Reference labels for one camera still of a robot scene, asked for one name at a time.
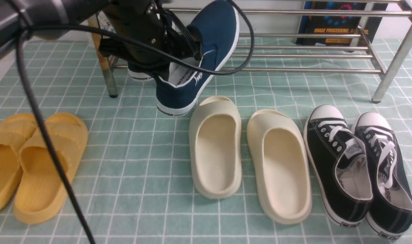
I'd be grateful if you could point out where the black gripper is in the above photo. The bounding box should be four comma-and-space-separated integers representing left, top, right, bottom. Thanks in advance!
99, 0, 202, 80

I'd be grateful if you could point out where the cream foam slipper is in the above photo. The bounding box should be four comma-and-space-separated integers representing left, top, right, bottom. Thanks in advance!
189, 96, 242, 199
246, 109, 312, 225

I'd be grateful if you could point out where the yellow foam slipper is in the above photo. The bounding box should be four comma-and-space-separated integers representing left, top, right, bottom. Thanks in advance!
0, 113, 37, 210
13, 113, 88, 224

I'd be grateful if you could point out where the left black canvas sneaker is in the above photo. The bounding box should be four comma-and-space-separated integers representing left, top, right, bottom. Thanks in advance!
303, 104, 373, 228

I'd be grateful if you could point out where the dark image processing book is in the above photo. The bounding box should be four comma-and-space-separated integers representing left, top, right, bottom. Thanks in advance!
296, 1, 382, 46

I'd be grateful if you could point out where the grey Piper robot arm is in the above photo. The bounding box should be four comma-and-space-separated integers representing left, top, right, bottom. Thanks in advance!
0, 0, 200, 78

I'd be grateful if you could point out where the left yellow foam slipper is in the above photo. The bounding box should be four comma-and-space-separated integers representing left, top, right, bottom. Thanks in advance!
0, 113, 37, 210

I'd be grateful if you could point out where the right yellow foam slipper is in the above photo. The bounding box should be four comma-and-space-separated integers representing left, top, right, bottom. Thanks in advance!
13, 113, 88, 224

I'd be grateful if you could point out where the right black canvas sneaker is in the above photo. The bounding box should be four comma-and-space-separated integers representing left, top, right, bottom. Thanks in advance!
352, 112, 412, 240

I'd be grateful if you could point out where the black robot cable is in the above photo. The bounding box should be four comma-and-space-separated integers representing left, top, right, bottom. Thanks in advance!
4, 0, 255, 244

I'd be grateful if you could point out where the black canvas sneaker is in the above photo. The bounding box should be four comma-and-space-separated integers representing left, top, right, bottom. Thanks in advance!
303, 104, 373, 228
352, 112, 412, 240

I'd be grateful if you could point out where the left cream foam slipper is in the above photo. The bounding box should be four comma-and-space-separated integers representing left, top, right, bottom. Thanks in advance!
189, 96, 242, 199

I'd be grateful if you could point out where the navy canvas shoe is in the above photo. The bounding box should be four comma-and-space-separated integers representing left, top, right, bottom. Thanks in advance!
127, 62, 153, 82
156, 0, 240, 116

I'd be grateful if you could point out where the right cream foam slipper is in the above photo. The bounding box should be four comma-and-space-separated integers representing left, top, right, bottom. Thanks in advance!
246, 109, 312, 225

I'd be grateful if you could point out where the steel shoe rack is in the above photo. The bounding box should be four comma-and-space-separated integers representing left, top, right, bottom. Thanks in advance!
87, 0, 412, 104

